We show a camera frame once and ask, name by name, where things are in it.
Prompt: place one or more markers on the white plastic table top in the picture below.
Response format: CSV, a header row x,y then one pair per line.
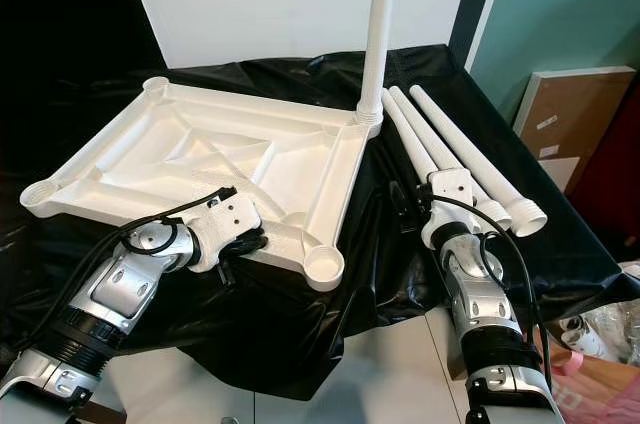
x,y
210,144

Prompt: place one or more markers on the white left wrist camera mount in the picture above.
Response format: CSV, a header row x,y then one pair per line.
x,y
225,219

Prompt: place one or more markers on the dark red fabric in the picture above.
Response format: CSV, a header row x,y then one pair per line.
x,y
622,184

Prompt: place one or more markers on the large white board panel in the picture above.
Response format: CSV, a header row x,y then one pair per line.
x,y
260,4

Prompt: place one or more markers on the brown board with white frame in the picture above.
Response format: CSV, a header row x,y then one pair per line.
x,y
575,114

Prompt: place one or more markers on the black plastic table cover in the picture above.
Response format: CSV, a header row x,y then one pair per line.
x,y
310,344

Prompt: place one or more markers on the clear plastic bag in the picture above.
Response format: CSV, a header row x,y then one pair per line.
x,y
610,324

